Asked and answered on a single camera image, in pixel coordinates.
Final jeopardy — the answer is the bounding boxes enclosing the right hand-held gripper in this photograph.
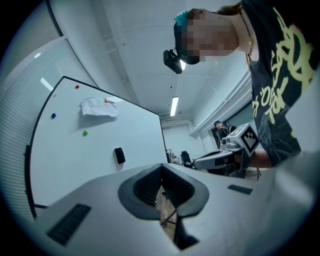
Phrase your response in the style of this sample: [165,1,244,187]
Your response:
[192,122,261,179]

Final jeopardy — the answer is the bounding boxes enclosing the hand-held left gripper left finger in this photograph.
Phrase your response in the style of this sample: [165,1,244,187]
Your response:
[31,163,181,256]

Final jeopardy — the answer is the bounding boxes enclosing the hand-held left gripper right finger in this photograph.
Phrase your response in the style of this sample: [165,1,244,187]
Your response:
[161,163,273,256]

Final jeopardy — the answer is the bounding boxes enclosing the black whiteboard eraser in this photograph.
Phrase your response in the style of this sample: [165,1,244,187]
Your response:
[113,147,127,165]

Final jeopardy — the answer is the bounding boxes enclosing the person's right forearm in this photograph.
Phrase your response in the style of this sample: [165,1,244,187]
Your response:
[249,149,274,170]

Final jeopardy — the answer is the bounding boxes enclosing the white whiteboard on black stand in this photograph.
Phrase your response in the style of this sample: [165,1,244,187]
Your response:
[24,75,169,221]

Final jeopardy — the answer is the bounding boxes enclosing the black office chair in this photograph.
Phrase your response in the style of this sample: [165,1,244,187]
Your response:
[180,150,194,168]

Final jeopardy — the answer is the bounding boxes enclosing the white ceiling pipe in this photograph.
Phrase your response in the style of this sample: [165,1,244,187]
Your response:
[189,71,254,136]

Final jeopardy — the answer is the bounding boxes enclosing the long ceiling light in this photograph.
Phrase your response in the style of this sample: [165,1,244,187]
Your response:
[169,96,180,117]

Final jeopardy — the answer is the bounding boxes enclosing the person's black printed t-shirt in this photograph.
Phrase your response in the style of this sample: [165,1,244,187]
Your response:
[240,0,316,168]

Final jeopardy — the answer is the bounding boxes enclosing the crumpled white paper sheet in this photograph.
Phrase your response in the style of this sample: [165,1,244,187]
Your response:
[80,96,119,118]

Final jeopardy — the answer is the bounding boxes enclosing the person's head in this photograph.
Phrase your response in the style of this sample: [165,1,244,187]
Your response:
[174,6,241,65]

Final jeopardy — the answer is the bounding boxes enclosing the glass partition with white blinds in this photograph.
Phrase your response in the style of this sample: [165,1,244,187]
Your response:
[0,36,97,222]

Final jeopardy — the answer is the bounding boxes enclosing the black head-mounted camera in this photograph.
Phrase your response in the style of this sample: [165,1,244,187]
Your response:
[162,48,184,75]

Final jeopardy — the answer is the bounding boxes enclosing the gold necklace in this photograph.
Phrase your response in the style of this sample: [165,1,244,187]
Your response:
[239,11,255,66]

